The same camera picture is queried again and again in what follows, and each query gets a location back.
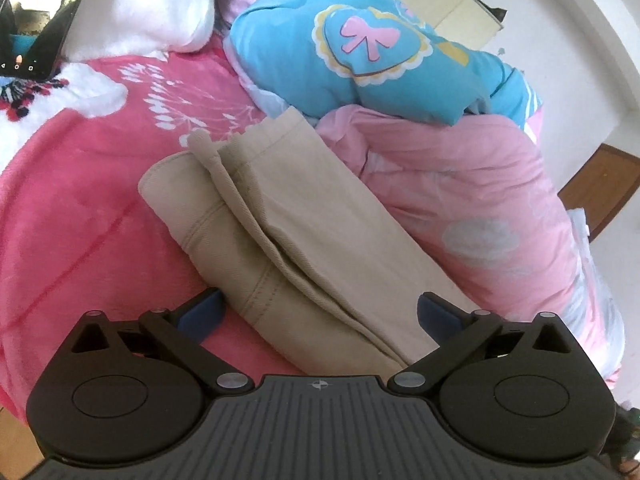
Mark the beige pants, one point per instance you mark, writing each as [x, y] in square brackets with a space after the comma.
[300, 220]

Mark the blue cartoon pillow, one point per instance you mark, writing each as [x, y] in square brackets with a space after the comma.
[400, 75]

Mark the black smartphone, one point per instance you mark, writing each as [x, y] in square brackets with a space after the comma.
[35, 20]

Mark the white fluffy pillow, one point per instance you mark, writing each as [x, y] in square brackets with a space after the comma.
[160, 0]

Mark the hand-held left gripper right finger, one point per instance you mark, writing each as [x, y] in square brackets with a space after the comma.
[435, 317]

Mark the pink floral bed blanket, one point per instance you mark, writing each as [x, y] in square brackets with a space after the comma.
[90, 200]

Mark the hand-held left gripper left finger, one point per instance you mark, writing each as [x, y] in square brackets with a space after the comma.
[202, 315]

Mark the pink grey floral quilt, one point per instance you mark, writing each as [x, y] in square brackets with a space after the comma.
[475, 185]

